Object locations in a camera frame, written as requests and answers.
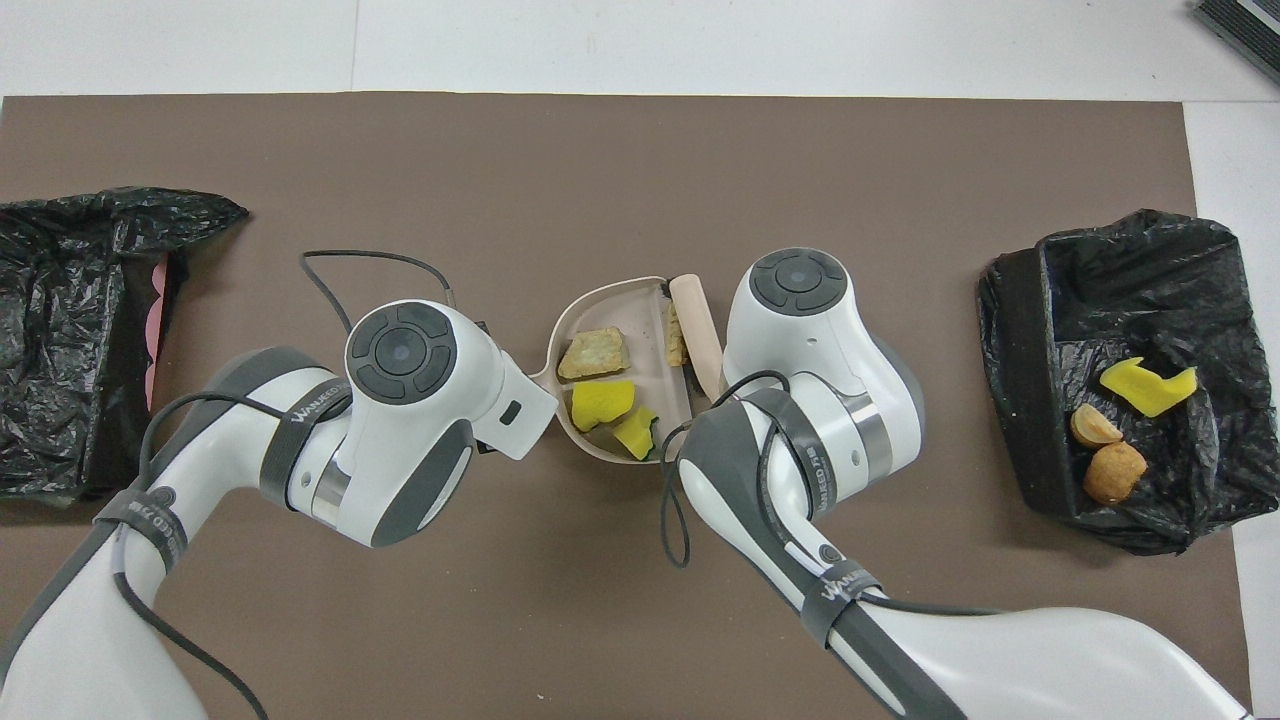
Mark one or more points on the beige hand brush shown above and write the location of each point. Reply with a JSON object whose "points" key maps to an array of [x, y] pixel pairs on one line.
{"points": [[700, 330]]}

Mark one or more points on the plain yellow sponge piece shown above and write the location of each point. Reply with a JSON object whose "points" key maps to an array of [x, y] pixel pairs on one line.
{"points": [[600, 403]]}

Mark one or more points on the brown fried nugget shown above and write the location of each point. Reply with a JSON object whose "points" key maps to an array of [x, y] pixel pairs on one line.
{"points": [[1113, 473]]}

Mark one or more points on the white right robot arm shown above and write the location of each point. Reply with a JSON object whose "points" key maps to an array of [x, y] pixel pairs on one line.
{"points": [[800, 340]]}

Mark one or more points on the pink bin with black bag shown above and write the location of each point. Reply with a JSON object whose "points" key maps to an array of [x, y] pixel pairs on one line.
{"points": [[70, 430]]}

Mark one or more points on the beige plastic dustpan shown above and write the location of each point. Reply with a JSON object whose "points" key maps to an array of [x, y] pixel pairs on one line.
{"points": [[645, 340]]}

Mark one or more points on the orange croissant piece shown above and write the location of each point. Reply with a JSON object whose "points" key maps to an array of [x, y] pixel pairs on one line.
{"points": [[1095, 427]]}

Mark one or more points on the dark grey ribbed device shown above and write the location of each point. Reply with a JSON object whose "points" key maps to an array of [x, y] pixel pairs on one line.
{"points": [[1240, 20]]}

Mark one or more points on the yellow and green sponge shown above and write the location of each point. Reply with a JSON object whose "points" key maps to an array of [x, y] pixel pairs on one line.
{"points": [[635, 432]]}

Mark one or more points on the notched yellow sponge piece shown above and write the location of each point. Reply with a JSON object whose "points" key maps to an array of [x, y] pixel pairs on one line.
{"points": [[1145, 390]]}

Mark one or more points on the brown table mat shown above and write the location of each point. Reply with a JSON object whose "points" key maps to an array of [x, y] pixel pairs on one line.
{"points": [[600, 620]]}

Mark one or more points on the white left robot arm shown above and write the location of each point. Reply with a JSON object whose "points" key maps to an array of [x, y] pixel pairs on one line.
{"points": [[480, 390]]}

